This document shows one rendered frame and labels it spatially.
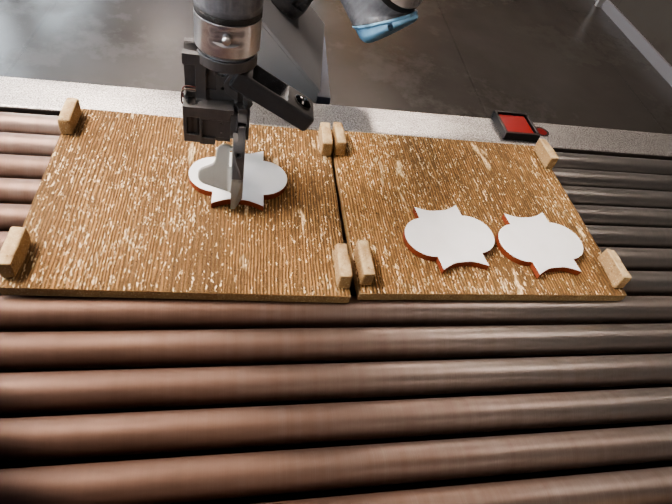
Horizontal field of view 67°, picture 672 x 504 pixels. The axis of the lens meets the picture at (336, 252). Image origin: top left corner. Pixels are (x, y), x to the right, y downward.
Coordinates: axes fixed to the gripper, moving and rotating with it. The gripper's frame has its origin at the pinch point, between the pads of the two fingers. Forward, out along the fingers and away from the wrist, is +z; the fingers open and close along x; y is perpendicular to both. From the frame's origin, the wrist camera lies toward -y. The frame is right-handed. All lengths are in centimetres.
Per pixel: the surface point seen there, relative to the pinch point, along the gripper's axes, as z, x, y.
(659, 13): 69, -292, -300
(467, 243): -0.4, 11.2, -33.1
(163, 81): 94, -173, 38
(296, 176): 0.7, -2.0, -8.7
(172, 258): 0.7, 15.4, 7.8
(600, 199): 3, -5, -65
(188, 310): 2.5, 22.0, 5.4
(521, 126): 1, -23, -55
